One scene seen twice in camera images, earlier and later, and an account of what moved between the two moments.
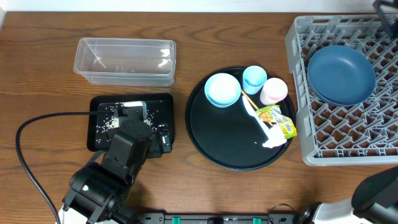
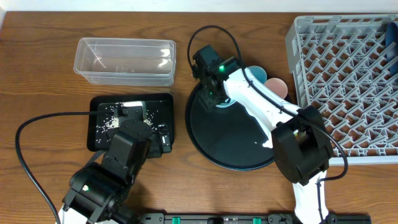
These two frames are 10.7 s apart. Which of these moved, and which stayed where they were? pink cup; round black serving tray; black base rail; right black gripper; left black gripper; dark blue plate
Moved: dark blue plate; right black gripper
Stayed: round black serving tray; pink cup; black base rail; left black gripper
